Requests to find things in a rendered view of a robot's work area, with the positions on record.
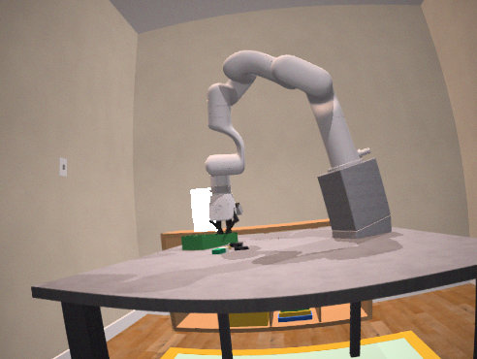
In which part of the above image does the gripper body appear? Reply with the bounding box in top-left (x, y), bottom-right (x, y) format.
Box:
top-left (208, 193), bottom-right (237, 221)

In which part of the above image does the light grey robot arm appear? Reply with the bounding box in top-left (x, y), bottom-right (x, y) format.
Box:
top-left (206, 50), bottom-right (370, 194)

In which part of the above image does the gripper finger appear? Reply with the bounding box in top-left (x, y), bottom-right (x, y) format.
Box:
top-left (225, 211), bottom-right (239, 234)
top-left (208, 220), bottom-right (223, 235)

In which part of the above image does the green open-top bin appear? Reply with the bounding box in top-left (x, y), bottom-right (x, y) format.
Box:
top-left (181, 232), bottom-right (239, 250)

